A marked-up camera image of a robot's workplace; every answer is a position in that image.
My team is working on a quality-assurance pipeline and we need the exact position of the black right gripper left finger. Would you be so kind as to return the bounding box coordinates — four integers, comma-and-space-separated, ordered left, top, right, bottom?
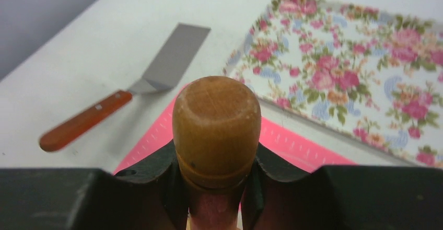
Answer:
1, 142, 189, 229

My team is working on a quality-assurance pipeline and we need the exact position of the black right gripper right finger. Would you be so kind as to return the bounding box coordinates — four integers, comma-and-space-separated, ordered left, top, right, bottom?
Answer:
241, 145, 442, 229

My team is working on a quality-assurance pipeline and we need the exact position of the wooden rolling pin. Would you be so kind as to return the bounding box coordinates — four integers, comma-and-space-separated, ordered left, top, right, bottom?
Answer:
172, 76, 262, 229

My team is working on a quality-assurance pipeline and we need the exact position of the pink silicone baking mat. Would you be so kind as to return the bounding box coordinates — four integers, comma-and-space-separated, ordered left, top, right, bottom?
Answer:
114, 99, 354, 174

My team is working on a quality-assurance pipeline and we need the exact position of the floral rectangular tray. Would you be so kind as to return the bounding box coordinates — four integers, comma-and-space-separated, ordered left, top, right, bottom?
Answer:
223, 0, 442, 168

